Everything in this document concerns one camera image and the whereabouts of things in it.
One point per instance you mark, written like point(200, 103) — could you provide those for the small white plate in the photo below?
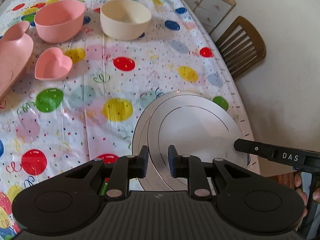
point(197, 137)

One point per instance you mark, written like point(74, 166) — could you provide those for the cream bowl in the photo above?
point(124, 20)

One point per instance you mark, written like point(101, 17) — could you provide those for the white drawer cabinet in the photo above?
point(210, 12)

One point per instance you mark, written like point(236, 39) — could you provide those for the pink bowl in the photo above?
point(59, 21)

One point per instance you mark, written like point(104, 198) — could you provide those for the balloon pattern tablecloth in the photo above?
point(49, 127)

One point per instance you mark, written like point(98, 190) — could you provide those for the pink heart-shaped dish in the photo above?
point(53, 65)

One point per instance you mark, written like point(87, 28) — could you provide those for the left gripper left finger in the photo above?
point(124, 169)

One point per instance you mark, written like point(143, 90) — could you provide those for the person's right hand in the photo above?
point(298, 183)

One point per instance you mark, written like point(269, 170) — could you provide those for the wooden chair right side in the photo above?
point(241, 47)

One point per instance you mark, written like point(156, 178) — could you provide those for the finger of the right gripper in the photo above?
point(260, 149)

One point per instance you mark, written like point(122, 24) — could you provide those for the large white plate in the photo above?
point(142, 139)

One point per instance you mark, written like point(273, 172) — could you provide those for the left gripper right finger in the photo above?
point(193, 170)

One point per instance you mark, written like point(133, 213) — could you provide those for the pink bear-shaped plate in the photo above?
point(16, 50)

